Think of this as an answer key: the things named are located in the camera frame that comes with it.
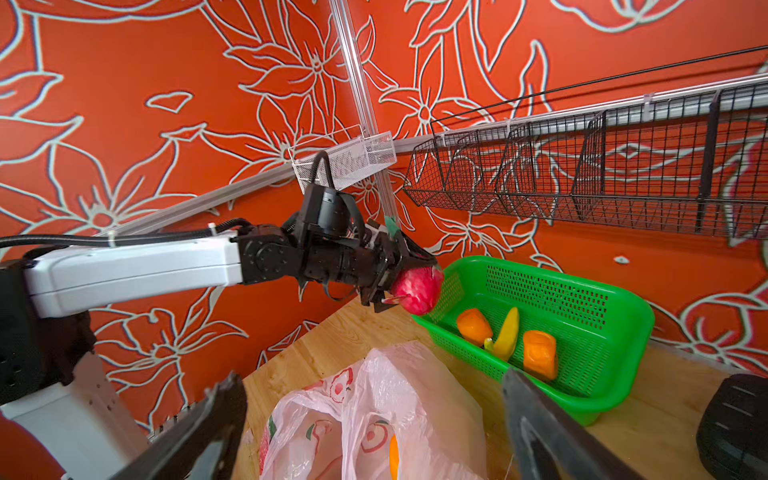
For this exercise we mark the clear plastic wall bin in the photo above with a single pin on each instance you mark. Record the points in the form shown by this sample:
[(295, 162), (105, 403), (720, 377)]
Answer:
[(348, 163)]

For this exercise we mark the red dragon fruit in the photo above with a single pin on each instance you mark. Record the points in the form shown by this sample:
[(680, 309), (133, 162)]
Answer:
[(417, 290)]

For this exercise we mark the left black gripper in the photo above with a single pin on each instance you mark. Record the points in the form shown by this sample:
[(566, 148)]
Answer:
[(370, 265)]

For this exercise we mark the pink plastic bag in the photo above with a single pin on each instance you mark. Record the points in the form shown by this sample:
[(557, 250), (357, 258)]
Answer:
[(340, 427)]

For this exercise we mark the black wire wall basket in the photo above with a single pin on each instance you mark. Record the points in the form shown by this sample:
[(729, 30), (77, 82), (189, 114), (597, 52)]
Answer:
[(687, 161)]

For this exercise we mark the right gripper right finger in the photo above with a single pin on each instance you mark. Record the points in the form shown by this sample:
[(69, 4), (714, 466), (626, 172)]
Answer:
[(548, 442)]

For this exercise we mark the green plastic basket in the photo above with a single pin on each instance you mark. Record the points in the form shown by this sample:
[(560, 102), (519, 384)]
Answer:
[(601, 331)]

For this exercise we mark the yellow banana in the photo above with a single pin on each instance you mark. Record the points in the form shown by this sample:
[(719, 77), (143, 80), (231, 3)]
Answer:
[(503, 347)]

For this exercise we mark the orange fruit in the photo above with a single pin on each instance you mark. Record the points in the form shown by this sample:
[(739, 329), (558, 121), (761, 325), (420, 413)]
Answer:
[(394, 458), (474, 327), (540, 357)]

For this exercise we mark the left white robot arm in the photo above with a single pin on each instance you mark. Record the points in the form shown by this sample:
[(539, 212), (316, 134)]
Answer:
[(54, 386)]

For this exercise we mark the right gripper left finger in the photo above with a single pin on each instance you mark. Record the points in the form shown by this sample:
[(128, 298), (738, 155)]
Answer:
[(204, 444)]

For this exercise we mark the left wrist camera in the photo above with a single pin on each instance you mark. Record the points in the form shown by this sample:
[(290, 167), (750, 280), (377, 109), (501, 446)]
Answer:
[(328, 214)]

